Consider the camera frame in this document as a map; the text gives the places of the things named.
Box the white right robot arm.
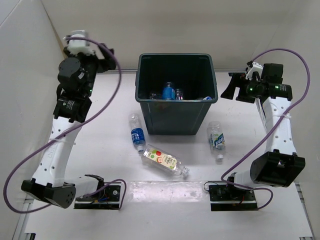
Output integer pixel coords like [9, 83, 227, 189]
[221, 61, 306, 200]

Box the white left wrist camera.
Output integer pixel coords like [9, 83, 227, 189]
[63, 30, 95, 57]

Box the clear bottle light blue label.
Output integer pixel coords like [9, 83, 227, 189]
[162, 81, 176, 100]

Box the clear bottle apple label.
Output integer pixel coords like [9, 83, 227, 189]
[141, 144, 190, 178]

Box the aluminium table frame rail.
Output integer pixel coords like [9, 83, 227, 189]
[255, 98, 268, 133]

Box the crushed bottle inside bin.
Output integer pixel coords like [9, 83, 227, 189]
[149, 88, 185, 100]

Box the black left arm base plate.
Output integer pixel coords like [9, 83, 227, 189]
[73, 181, 124, 210]

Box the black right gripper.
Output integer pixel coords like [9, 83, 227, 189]
[220, 74, 261, 104]

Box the clear bottle green white label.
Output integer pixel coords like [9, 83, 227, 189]
[207, 121, 226, 163]

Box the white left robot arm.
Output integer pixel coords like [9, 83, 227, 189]
[21, 43, 116, 209]

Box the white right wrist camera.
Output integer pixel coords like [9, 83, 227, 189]
[245, 60, 263, 81]

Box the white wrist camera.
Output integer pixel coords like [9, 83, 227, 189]
[245, 60, 263, 81]
[63, 30, 95, 57]

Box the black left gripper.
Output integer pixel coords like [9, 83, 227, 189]
[64, 44, 116, 97]

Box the dark green plastic bin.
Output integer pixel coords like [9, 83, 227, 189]
[135, 53, 218, 136]

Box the clear bottle dark blue label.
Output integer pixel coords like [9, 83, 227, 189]
[128, 113, 146, 153]

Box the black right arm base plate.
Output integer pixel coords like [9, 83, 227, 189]
[203, 181, 258, 212]

